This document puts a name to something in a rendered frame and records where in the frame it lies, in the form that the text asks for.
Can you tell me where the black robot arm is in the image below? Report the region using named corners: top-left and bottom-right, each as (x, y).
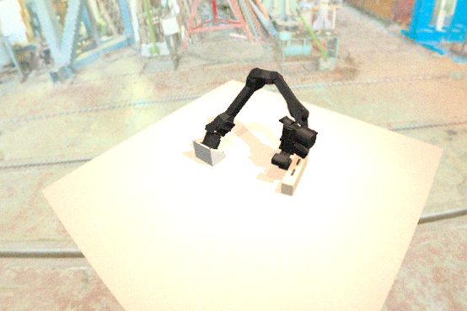
top-left (200, 67), bottom-right (318, 159)

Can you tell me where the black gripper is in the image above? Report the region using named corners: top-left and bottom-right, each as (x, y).
top-left (271, 136), bottom-right (296, 169)

